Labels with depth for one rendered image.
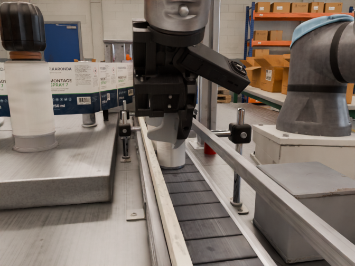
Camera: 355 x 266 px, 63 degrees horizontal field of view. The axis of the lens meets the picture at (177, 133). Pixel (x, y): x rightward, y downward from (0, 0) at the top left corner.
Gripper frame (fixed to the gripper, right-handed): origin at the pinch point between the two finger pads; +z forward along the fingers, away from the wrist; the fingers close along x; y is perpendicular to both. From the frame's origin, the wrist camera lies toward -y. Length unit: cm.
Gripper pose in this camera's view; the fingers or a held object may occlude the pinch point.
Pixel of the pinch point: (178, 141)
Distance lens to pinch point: 48.6
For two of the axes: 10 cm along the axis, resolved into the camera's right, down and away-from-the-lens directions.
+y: -9.9, 0.4, -1.7
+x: 1.5, 6.8, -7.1
